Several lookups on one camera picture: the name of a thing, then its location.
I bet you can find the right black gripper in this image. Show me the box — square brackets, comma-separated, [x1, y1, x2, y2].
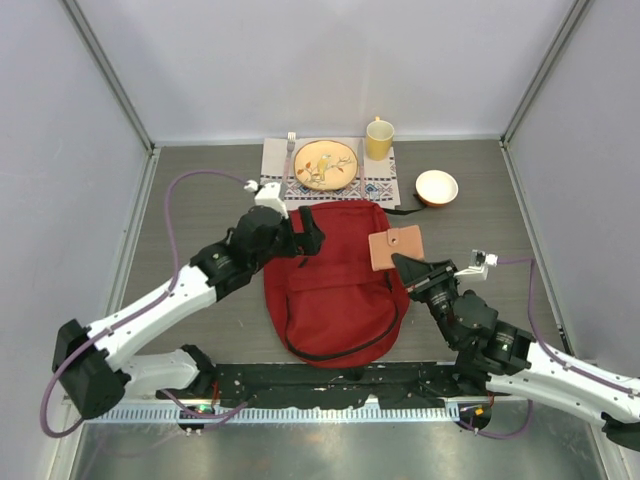
[389, 255, 459, 348]

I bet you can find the tan leather wallet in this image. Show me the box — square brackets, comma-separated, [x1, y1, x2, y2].
[368, 225, 425, 271]

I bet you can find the red backpack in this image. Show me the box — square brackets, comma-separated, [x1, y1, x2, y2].
[264, 200, 410, 369]

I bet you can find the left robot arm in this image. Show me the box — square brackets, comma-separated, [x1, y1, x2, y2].
[52, 206, 325, 420]

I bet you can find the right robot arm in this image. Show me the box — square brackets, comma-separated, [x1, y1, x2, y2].
[391, 250, 639, 450]

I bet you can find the patterned white placemat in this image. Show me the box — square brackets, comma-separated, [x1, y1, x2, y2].
[260, 133, 401, 210]

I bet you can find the bird pattern wooden plate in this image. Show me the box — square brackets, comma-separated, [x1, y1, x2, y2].
[293, 140, 359, 191]

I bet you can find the white orange bowl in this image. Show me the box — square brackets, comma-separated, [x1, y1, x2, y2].
[415, 170, 459, 207]

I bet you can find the yellow mug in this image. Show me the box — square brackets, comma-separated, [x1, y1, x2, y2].
[365, 117, 395, 161]

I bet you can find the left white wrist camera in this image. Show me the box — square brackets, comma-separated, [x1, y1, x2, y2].
[243, 180, 289, 218]

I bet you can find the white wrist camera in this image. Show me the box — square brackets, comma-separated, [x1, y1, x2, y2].
[454, 250, 499, 282]
[243, 180, 289, 218]

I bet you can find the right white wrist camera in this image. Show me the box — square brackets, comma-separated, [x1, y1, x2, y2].
[454, 250, 499, 282]

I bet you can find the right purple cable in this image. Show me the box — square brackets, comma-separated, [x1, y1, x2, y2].
[457, 257, 640, 441]

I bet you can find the purple cable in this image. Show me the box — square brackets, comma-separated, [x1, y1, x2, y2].
[457, 257, 640, 441]
[39, 169, 256, 440]

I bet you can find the pink handled fork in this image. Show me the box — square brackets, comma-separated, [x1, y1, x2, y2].
[282, 131, 297, 186]

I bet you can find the pink handled knife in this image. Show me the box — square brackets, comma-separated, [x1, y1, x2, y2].
[357, 137, 366, 200]

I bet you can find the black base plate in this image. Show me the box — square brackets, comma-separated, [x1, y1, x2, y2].
[171, 362, 488, 410]

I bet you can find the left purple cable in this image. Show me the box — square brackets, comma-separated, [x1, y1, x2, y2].
[39, 169, 256, 440]

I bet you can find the white slotted cable duct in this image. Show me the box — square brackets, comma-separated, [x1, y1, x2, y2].
[88, 402, 459, 425]

